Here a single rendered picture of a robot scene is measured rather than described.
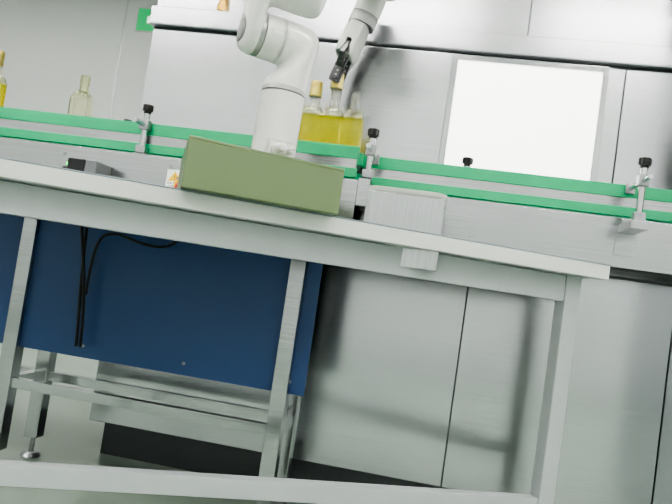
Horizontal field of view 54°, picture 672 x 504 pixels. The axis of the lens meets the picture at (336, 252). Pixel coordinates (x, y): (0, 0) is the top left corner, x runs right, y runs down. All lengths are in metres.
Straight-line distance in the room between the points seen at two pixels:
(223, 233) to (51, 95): 4.73
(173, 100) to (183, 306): 0.71
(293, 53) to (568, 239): 0.81
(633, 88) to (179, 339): 1.41
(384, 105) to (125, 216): 0.92
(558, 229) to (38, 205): 1.18
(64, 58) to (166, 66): 3.86
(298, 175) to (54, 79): 4.84
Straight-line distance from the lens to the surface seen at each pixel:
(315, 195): 1.30
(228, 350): 1.72
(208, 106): 2.12
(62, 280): 1.91
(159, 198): 1.30
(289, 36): 1.45
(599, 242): 1.76
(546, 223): 1.74
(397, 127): 1.96
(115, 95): 5.73
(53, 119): 1.99
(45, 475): 1.41
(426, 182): 1.76
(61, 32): 6.14
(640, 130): 2.05
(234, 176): 1.27
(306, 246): 1.37
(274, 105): 1.41
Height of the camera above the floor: 0.61
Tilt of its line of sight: 3 degrees up
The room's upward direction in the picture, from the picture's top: 8 degrees clockwise
